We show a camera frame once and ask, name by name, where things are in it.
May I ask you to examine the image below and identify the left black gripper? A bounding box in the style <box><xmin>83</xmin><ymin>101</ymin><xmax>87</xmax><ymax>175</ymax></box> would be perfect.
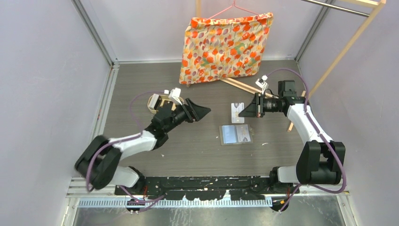
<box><xmin>165</xmin><ymin>98</ymin><xmax>210</xmax><ymax>134</ymax></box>

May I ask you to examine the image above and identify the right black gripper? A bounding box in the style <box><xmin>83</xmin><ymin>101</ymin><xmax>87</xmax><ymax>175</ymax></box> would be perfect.
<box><xmin>239</xmin><ymin>93</ymin><xmax>282</xmax><ymax>118</ymax></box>

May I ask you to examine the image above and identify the white printed ID card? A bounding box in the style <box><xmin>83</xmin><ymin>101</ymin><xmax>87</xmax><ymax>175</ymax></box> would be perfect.
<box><xmin>236</xmin><ymin>124</ymin><xmax>252</xmax><ymax>143</ymax></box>

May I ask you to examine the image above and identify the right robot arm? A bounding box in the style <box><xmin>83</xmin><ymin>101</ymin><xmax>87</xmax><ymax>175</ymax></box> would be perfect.
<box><xmin>239</xmin><ymin>80</ymin><xmax>346</xmax><ymax>194</ymax></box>

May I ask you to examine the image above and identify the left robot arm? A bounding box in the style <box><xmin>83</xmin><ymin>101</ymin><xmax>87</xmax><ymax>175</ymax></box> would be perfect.
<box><xmin>74</xmin><ymin>98</ymin><xmax>211</xmax><ymax>195</ymax></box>

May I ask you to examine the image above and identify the stack of cards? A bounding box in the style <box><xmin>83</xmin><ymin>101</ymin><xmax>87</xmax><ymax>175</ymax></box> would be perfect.
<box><xmin>148</xmin><ymin>94</ymin><xmax>159</xmax><ymax>111</ymax></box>

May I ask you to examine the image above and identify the beige oval tray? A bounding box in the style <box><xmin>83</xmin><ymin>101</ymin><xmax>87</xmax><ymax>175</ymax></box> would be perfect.
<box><xmin>147</xmin><ymin>94</ymin><xmax>176</xmax><ymax>114</ymax></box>

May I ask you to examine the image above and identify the floral fabric bag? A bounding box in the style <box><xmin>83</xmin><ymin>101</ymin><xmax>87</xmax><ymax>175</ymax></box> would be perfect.
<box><xmin>179</xmin><ymin>12</ymin><xmax>273</xmax><ymax>85</ymax></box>

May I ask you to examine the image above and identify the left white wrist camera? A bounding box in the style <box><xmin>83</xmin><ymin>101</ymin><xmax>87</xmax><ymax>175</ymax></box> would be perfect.
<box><xmin>163</xmin><ymin>88</ymin><xmax>183</xmax><ymax>105</ymax></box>

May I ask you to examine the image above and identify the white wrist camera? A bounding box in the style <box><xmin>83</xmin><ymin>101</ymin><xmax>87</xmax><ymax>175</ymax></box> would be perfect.
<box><xmin>255</xmin><ymin>75</ymin><xmax>269</xmax><ymax>96</ymax></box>
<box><xmin>163</xmin><ymin>88</ymin><xmax>183</xmax><ymax>105</ymax></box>

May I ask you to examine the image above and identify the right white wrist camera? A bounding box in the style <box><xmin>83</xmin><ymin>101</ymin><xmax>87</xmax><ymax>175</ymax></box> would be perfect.
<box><xmin>255</xmin><ymin>75</ymin><xmax>269</xmax><ymax>96</ymax></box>

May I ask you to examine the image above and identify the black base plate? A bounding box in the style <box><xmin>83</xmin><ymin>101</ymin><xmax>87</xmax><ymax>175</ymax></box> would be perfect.
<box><xmin>111</xmin><ymin>176</ymin><xmax>299</xmax><ymax>201</ymax></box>

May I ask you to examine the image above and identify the pink wire hanger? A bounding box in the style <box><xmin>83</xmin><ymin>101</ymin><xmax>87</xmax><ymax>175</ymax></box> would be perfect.
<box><xmin>208</xmin><ymin>0</ymin><xmax>259</xmax><ymax>21</ymax></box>

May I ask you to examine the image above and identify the aluminium front rail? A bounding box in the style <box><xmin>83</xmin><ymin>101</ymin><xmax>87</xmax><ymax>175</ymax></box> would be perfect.
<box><xmin>66</xmin><ymin>176</ymin><xmax>340</xmax><ymax>212</ymax></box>

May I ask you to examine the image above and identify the wooden rack frame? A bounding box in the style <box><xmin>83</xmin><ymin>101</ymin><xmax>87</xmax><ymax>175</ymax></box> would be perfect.
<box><xmin>195</xmin><ymin>0</ymin><xmax>399</xmax><ymax>144</ymax></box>

